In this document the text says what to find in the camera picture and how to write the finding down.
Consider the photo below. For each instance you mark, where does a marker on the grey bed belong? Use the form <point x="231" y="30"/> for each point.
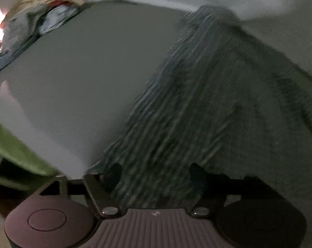
<point x="81" y="69"/>

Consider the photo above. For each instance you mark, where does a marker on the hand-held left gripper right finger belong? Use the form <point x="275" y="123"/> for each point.
<point x="197" y="177"/>

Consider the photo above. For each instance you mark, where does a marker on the green cloth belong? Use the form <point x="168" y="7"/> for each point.
<point x="11" y="147"/>

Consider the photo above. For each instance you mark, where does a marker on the pile of clothes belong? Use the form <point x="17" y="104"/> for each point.
<point x="29" y="18"/>

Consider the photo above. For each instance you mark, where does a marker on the green checked shirt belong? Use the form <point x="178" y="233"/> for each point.
<point x="184" y="95"/>

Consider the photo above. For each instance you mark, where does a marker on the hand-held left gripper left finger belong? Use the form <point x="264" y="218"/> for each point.
<point x="114" y="174"/>

